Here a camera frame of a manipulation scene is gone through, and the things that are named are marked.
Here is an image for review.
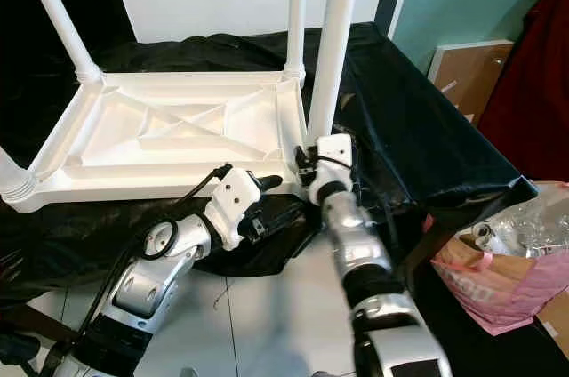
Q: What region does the black plastic table cover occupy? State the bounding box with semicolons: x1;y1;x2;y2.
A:
0;23;539;307

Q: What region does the white plastic table top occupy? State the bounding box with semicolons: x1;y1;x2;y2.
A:
13;70;325;216

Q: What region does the black chair base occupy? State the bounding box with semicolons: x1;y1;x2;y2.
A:
0;333;45;369

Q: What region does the brown cardboard box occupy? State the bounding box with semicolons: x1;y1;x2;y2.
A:
533;315;569;351

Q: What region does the dark red fabric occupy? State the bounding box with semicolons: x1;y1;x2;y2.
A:
471;0;569;182

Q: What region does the pink plastic bag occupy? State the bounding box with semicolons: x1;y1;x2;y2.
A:
425;217;569;335

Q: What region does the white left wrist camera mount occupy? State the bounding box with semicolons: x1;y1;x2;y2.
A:
204;166;263;252

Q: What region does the clear plastic bag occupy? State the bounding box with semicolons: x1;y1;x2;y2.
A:
467;183;569;258

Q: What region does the brown board with white frame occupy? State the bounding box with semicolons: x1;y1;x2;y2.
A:
427;39;515;124

